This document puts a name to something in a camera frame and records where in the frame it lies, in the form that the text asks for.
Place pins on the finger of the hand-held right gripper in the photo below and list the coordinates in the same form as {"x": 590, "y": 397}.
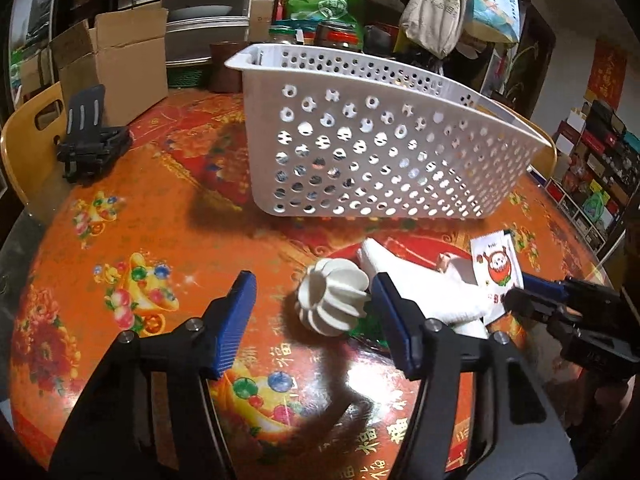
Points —
{"x": 547, "y": 287}
{"x": 525, "y": 306}

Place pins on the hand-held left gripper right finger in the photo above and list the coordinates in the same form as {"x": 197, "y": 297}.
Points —
{"x": 396, "y": 332}

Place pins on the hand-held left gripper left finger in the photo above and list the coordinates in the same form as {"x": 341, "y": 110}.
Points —
{"x": 234, "y": 327}

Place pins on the white cartoon print packet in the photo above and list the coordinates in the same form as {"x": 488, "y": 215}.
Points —
{"x": 492, "y": 266}

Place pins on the white cloth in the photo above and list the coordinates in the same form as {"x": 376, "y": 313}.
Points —
{"x": 440, "y": 290}

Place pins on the white ribbed soft ball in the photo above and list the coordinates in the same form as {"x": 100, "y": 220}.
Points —
{"x": 332, "y": 296}

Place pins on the white perforated plastic basket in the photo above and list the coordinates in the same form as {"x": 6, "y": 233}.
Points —
{"x": 262, "y": 125}

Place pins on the green patterned packet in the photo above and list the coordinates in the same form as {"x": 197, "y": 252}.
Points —
{"x": 370, "y": 333}

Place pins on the stack of assorted boxes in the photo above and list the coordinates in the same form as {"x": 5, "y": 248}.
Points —
{"x": 595, "y": 175}

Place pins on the dark framed picture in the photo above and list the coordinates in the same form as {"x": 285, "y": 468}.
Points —
{"x": 530, "y": 60}

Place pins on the black folding phone stand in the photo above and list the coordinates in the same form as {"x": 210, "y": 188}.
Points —
{"x": 92, "y": 145}

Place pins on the green plastic basket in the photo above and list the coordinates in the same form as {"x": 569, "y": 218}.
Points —
{"x": 187, "y": 76}

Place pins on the brown cup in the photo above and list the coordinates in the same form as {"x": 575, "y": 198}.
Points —
{"x": 225, "y": 70}

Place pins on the open cardboard box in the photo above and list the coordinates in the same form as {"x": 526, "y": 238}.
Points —
{"x": 130, "y": 75}

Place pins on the colourful printed bag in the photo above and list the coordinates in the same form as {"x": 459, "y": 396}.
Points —
{"x": 492, "y": 5}

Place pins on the small glass jar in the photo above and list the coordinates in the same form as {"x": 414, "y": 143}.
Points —
{"x": 282, "y": 35}

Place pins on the stacked metal steamer pots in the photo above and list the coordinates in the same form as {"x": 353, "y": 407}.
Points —
{"x": 205, "y": 25}

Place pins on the beige canvas tote bag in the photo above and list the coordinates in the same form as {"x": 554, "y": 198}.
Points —
{"x": 435, "y": 5}

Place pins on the green shopping bag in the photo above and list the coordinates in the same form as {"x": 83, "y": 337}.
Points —
{"x": 325, "y": 5}

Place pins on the red wall poster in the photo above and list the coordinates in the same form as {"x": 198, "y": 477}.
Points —
{"x": 607, "y": 72}

